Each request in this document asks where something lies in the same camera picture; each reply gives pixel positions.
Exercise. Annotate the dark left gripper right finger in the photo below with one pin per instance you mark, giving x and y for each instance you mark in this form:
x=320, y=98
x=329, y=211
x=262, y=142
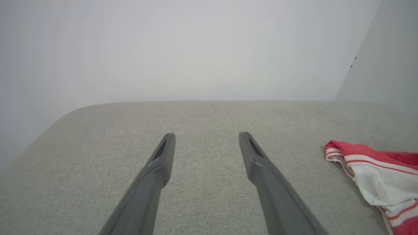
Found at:
x=281, y=202

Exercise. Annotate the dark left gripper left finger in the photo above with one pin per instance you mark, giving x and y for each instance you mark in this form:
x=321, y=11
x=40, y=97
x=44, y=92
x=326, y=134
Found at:
x=140, y=202

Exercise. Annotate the red and white garment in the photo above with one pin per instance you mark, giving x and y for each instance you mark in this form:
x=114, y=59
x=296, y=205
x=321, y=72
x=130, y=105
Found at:
x=382, y=179

